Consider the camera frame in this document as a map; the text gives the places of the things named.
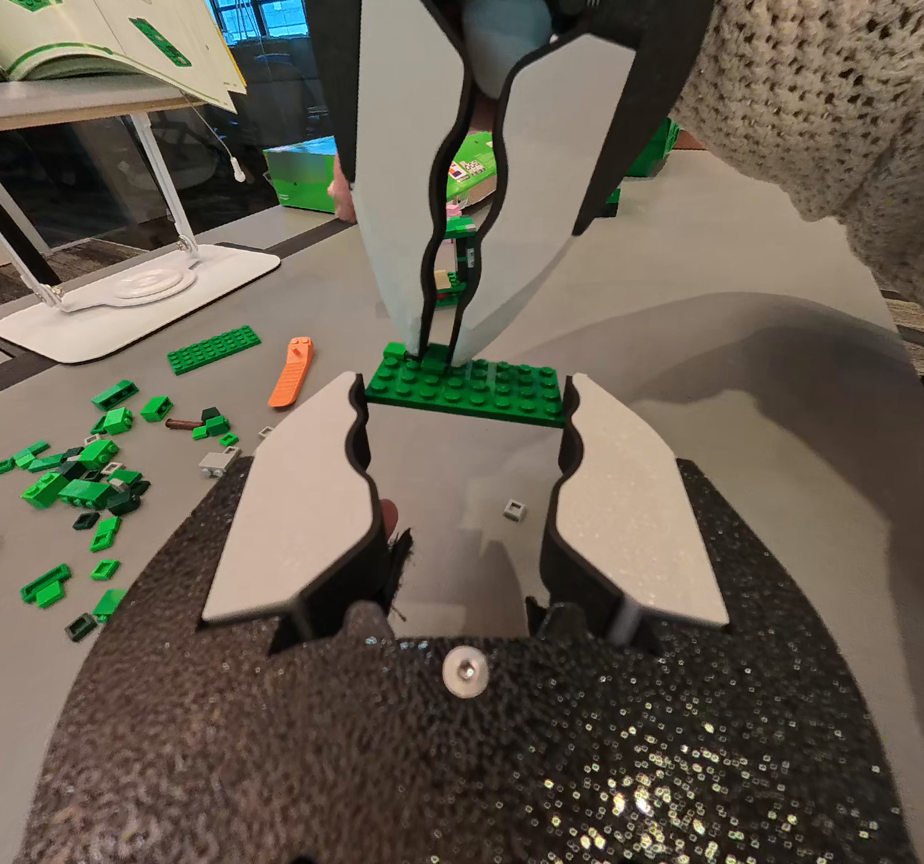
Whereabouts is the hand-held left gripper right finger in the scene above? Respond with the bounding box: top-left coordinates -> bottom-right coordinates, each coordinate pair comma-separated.
541,373 -> 730,646

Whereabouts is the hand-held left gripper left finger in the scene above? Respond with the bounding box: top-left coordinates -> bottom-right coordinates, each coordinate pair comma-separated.
201,372 -> 398,635

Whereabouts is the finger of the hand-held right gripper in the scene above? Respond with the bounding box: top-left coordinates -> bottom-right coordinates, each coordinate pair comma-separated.
354,0 -> 479,363
449,31 -> 638,368

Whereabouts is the green lego block model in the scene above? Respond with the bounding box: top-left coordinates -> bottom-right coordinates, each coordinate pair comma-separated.
432,216 -> 479,310

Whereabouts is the green lego base plate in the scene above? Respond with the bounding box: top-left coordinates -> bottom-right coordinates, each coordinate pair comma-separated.
364,342 -> 569,430
167,325 -> 261,377

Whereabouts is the pile of lego pieces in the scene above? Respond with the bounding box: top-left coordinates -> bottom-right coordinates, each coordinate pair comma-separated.
0,379 -> 243,643

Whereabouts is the person's right forearm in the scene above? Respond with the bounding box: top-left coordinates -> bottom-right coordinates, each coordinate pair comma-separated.
670,0 -> 924,303

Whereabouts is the green lego box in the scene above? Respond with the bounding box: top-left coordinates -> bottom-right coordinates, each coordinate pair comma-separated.
262,116 -> 681,219

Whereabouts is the lego instruction booklet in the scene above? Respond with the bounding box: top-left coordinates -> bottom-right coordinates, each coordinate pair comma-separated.
0,0 -> 248,114

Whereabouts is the person's right hand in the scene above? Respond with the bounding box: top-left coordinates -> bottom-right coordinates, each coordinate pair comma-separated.
327,155 -> 359,224

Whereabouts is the orange brick separator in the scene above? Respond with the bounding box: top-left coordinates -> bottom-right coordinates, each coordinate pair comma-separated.
268,336 -> 317,409

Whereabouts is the white book stand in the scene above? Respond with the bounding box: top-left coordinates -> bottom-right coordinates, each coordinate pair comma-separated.
0,77 -> 282,365

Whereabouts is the white charging cable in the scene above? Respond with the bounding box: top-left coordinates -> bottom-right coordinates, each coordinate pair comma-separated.
182,93 -> 248,184

